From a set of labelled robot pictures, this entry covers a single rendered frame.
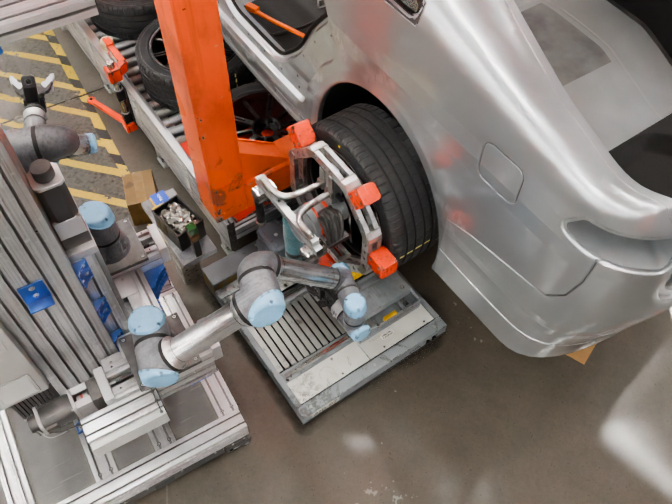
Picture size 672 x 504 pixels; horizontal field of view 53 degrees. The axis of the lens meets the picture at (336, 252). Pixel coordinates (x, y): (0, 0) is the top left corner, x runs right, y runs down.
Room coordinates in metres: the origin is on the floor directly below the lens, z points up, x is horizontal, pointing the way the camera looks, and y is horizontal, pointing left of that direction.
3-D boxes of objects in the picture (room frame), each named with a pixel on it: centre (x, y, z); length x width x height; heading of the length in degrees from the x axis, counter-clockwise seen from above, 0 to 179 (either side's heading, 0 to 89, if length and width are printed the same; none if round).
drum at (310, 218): (1.63, 0.07, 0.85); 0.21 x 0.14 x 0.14; 126
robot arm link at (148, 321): (1.05, 0.60, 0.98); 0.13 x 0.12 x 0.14; 20
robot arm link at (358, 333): (1.16, -0.07, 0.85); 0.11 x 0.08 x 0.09; 36
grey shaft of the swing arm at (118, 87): (2.87, 1.23, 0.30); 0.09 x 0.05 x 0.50; 36
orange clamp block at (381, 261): (1.42, -0.17, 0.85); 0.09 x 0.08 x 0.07; 36
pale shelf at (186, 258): (1.87, 0.73, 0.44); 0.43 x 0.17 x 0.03; 36
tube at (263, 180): (1.68, 0.17, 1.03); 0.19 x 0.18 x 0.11; 126
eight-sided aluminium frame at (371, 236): (1.67, 0.02, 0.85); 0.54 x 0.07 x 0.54; 36
